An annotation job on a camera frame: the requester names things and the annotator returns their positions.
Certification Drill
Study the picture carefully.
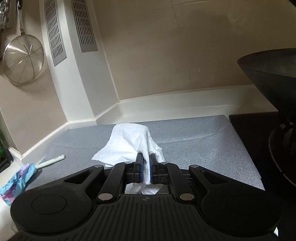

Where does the white paper tissue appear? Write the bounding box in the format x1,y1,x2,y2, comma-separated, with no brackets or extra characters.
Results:
92,123,165,195

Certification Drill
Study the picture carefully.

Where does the blue wrapper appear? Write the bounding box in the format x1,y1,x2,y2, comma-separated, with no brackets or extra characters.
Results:
1,164,37,206

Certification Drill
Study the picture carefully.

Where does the grey counter mat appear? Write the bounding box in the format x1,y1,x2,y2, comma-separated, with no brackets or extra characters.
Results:
27,115,264,190

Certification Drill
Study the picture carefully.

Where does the pale green stick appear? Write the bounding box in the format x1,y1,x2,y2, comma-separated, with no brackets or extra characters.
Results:
36,155,66,170

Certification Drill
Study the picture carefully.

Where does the black stove top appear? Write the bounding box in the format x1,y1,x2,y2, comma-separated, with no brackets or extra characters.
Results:
229,112,295,198

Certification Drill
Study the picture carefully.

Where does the black spice rack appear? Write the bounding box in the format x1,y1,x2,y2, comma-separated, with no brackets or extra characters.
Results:
0,133,13,172

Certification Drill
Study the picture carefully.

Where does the black wok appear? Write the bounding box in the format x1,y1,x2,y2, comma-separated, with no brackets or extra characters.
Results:
237,48,295,112

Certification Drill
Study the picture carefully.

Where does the steel mesh strainer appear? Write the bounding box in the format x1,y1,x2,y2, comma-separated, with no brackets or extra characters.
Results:
3,1,45,85

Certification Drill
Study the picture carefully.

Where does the silver wall vent grille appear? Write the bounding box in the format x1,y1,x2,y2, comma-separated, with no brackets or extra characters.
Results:
44,0,67,66

